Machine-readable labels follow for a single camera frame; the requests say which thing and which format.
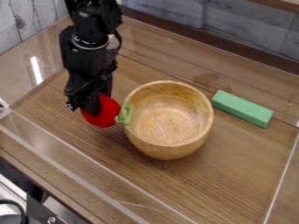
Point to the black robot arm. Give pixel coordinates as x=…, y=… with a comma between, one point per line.
x=94, y=18

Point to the clear acrylic tray walls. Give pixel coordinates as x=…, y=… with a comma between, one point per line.
x=240, y=180

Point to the wooden bowl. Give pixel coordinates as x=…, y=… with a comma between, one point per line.
x=169, y=120

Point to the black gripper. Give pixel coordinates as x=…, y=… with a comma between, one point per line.
x=89, y=63

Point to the green rectangular block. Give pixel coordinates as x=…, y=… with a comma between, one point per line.
x=241, y=108

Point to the red plush strawberry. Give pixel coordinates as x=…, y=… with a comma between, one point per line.
x=110, y=112

